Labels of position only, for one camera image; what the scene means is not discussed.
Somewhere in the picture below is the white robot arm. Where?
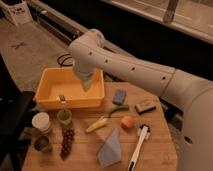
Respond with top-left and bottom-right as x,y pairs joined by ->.
69,29 -> 213,171

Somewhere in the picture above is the green plastic cup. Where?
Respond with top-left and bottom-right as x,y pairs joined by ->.
57,109 -> 72,125

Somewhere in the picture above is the white cup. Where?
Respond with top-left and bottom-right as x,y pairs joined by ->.
31,112 -> 51,133

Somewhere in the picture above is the metal cup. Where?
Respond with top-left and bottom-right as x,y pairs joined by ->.
34,136 -> 52,153

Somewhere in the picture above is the blue sponge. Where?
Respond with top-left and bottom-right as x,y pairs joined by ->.
112,89 -> 126,105

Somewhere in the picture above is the orange toy fruit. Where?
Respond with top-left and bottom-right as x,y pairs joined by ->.
121,116 -> 134,129

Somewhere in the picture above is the black and tan brush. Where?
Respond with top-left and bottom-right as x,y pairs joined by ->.
135,100 -> 156,115

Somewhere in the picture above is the yellow plastic bin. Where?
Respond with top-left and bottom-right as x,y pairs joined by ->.
35,67 -> 105,110

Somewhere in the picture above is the metal latch on bin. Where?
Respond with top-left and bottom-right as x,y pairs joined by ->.
58,95 -> 67,104

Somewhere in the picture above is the dark toy grape bunch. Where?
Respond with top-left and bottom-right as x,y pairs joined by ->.
60,128 -> 75,160

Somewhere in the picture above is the blue folded cloth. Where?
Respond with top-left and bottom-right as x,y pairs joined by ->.
97,128 -> 121,168

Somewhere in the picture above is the black chair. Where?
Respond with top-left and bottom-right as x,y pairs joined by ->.
0,54 -> 36,171

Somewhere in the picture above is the white box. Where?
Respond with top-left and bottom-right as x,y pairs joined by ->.
0,0 -> 33,27

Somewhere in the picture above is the black cable coil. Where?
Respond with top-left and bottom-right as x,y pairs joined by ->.
56,53 -> 74,68

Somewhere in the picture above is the white handled brush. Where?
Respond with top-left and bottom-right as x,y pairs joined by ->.
128,125 -> 150,171

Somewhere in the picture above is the grey metal post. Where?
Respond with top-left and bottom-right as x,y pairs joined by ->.
163,0 -> 179,24

